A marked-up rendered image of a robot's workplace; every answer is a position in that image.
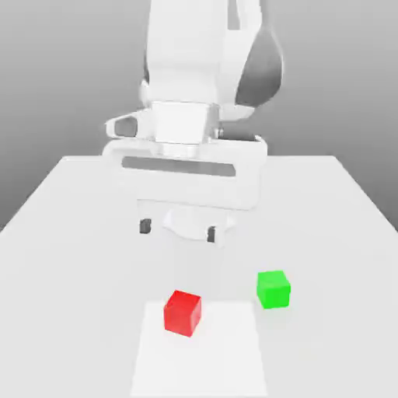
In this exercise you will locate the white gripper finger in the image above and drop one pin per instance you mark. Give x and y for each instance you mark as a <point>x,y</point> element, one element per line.
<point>145,225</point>
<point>212,233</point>

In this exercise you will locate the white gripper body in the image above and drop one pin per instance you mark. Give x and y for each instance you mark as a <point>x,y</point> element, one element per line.
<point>186,186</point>

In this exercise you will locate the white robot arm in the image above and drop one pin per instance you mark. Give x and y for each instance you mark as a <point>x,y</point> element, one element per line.
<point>186,62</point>

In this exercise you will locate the small green cube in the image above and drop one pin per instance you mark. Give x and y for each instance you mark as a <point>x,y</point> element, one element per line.
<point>273,289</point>

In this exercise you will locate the small red cube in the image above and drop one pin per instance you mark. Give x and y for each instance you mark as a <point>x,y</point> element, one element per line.
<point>182,314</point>

